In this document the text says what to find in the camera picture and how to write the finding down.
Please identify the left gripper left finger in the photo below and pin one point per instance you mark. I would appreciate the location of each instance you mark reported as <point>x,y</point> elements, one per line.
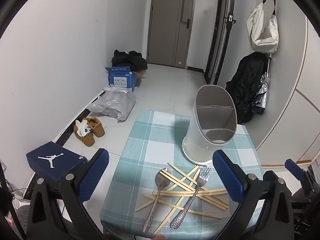
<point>45,220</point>

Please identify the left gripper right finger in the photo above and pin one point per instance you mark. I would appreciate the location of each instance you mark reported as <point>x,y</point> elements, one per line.
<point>263,209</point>

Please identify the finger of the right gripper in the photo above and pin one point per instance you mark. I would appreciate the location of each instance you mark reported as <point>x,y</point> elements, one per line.
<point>301,175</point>

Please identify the white shoulder bag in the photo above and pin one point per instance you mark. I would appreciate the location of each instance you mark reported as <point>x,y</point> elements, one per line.
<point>262,38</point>

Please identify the navy Jordan shoe box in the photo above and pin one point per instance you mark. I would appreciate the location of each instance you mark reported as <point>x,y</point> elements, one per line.
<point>52,162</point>

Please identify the silver fork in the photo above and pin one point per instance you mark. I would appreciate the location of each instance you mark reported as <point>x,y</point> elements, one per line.
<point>201,181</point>

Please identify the tan boot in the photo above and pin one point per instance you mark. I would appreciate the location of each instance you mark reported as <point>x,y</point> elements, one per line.
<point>95,126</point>
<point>84,133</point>

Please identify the silver folded umbrella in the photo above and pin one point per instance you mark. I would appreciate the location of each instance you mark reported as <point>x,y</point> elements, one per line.
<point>260,100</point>

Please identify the teal plaid tablecloth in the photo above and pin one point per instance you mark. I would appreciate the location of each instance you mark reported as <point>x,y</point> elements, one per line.
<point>154,143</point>

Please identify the white utensil holder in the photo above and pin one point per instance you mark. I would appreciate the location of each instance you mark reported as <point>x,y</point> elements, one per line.
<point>212,125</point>

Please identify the black hanging jacket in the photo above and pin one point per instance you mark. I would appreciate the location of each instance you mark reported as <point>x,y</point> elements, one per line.
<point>245,84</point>

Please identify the grey plastic parcel bag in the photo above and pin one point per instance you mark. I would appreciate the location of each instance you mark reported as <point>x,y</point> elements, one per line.
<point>116,102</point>

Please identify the blue facial tissue box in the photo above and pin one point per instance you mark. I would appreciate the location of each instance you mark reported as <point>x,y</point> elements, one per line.
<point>121,77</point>

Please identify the black bag on floor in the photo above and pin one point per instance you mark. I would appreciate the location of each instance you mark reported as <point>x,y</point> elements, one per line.
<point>131,59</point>

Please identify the black framed side door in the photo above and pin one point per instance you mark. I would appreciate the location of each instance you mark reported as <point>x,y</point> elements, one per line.
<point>223,24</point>

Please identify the grey entrance door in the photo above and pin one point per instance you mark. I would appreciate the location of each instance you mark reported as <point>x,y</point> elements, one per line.
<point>170,27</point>

